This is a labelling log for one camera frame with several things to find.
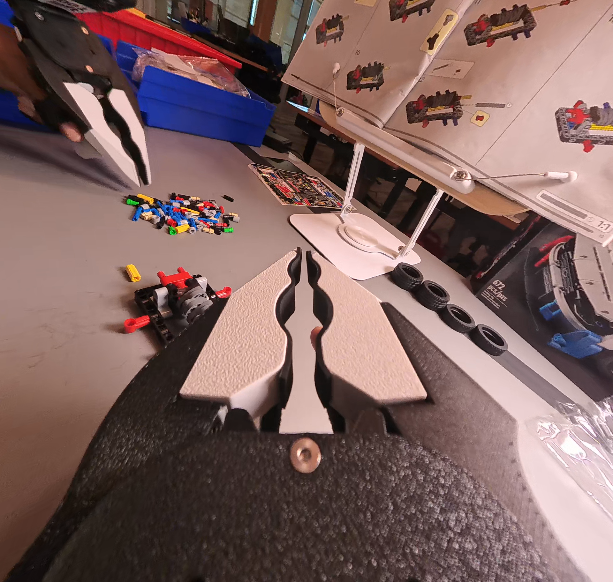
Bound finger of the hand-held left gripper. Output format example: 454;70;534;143
62;81;142;189
108;88;153;186

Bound red plastic bin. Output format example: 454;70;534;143
76;9;242;73

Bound clear crumpled plastic bag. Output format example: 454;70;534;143
524;397;613;513

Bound black lego set box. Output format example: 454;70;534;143
471;216;613;403

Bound person's left hand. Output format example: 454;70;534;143
0;22;86;143

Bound black lego tire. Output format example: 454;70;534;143
389;262;426;292
440;303;477;335
414;280;451;311
468;324;508;357

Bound black lego frame assembly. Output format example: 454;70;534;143
124;267;233;346

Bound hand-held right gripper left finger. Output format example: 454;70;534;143
179;247;303;432

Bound lego sticker sheet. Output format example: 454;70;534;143
248;162;346;208

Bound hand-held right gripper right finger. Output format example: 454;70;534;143
306;249;428;433

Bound blue plastic bin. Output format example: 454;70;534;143
115;41;277;148
0;0;118;135

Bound bagged lego parts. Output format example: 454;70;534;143
130;47;251;98

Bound lego instruction booklet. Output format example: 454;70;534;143
281;0;613;249

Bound pile of small lego pieces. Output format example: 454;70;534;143
125;191;240;235

